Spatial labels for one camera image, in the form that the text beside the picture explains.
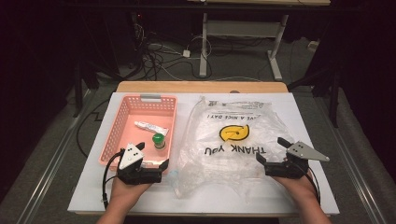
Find person's left hand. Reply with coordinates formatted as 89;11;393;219
110;177;152;203

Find white metal desk frame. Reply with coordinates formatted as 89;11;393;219
186;0;332;81

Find small green-capped bottle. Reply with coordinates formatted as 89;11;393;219
151;133;167;151

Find white ointment tube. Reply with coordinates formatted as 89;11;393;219
134;120;170;137

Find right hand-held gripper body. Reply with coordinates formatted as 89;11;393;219
264;141;331;179

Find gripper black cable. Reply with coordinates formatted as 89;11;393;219
306;167;321;204
102;148;125;209

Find wooden table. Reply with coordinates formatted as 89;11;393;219
116;81;289;93

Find clear plastic bag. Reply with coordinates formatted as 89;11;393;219
170;96;295;200

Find white board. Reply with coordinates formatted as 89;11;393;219
67;91;340;216

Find black floor cable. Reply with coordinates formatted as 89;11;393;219
76;98;110;159

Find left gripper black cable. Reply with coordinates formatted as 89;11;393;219
102;148;125;209

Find pink plastic basket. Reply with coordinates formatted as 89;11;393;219
98;93;178;175

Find tangle of floor cables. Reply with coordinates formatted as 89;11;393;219
132;22;213;82

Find metal floor rail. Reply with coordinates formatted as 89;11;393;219
314;96;389;224
15;90;96;224

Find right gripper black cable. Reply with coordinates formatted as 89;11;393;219
306;167;321;204

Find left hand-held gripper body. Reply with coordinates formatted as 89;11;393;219
117;143;163;186

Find person's right hand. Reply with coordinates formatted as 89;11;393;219
274;171;316;203

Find black metal stand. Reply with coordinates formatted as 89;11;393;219
288;62;342;129
71;12;125;119

